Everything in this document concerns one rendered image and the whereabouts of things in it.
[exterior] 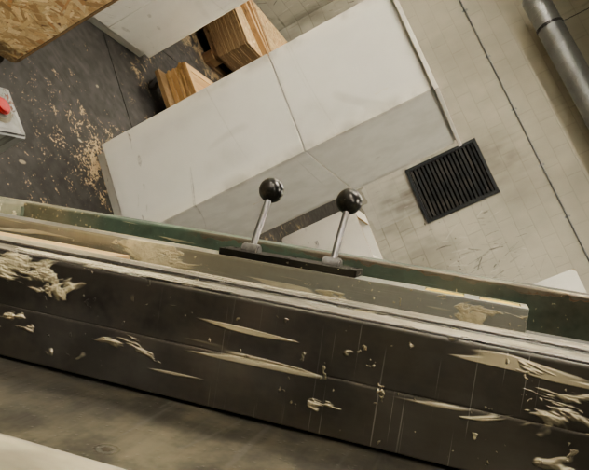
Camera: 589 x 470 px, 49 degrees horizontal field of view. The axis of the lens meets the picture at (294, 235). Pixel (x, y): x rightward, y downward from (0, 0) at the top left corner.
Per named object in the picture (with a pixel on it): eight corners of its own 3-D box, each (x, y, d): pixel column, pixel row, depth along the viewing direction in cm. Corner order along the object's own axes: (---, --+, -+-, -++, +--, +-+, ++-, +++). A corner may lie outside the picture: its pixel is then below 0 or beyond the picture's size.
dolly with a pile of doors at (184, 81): (185, 103, 513) (218, 86, 505) (205, 161, 498) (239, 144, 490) (141, 74, 456) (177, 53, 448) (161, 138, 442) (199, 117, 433)
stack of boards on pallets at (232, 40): (271, 74, 859) (302, 57, 846) (297, 142, 830) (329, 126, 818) (173, -23, 632) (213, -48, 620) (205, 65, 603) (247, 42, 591)
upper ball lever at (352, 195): (318, 275, 92) (341, 195, 98) (345, 280, 91) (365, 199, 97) (314, 263, 89) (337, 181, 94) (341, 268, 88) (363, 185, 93)
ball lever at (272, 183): (239, 261, 95) (266, 185, 101) (264, 266, 94) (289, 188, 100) (233, 249, 92) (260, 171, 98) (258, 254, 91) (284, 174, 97)
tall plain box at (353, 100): (176, 183, 433) (421, 57, 386) (202, 266, 416) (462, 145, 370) (89, 145, 350) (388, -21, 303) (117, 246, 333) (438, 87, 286)
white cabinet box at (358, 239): (298, 245, 635) (365, 214, 616) (318, 300, 619) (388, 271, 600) (280, 238, 593) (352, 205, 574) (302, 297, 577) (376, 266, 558)
